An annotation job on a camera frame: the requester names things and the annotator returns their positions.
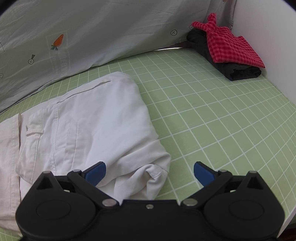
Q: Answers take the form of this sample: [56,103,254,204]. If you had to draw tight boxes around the white trousers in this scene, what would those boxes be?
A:
[1,72,171,232]

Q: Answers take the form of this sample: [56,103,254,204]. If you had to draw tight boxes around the green grid cutting mat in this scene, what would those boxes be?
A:
[0,47,296,241]

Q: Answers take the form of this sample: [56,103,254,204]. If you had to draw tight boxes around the red checked folded garment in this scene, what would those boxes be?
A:
[191,13,265,68]

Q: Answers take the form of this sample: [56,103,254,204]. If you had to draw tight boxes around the black folded garment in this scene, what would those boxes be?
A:
[187,29,261,81]

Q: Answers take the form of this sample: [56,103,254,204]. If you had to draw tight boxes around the grey printed fabric backdrop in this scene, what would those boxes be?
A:
[1,1,236,111]

